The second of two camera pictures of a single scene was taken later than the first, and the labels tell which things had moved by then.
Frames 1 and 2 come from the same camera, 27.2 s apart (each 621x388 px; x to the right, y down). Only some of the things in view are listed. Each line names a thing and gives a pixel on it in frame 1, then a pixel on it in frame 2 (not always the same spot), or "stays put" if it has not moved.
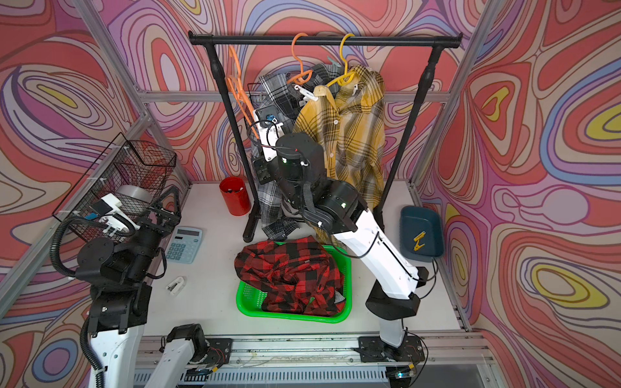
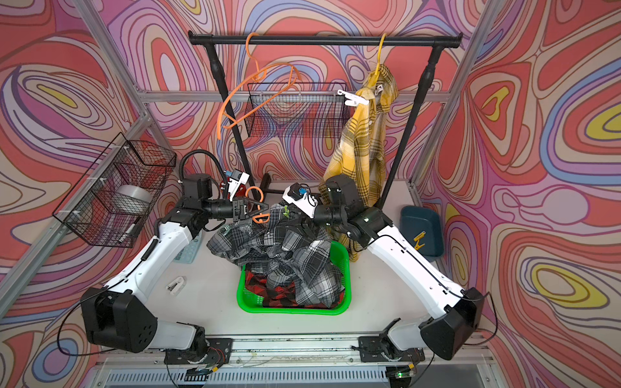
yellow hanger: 345,78 → 374,79
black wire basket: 123,187 stays put
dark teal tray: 413,221 stays put
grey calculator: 184,244 stays put
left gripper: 168,222 → 238,208
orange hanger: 238,86 → 258,72
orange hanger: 302,77 → 261,193
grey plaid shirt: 288,92 → 291,252
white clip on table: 175,285 stays put
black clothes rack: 437,42 stays put
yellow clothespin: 417,239 stays put
